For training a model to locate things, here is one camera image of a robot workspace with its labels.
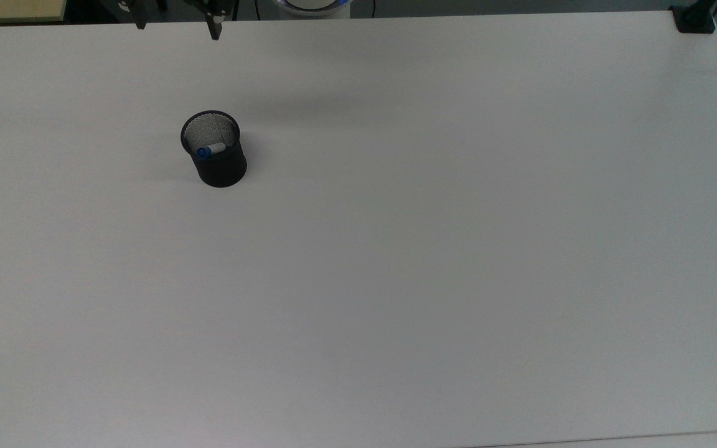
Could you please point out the black table clamp mount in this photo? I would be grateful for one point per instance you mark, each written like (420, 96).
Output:
(694, 18)

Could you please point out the white marker with blue cap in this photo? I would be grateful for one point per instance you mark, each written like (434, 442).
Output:
(211, 150)

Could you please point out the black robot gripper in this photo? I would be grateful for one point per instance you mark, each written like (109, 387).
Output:
(209, 5)

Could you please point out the black mesh pen cup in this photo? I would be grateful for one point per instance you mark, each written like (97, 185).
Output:
(218, 163)

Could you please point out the yellow board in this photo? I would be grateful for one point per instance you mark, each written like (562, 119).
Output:
(10, 9)

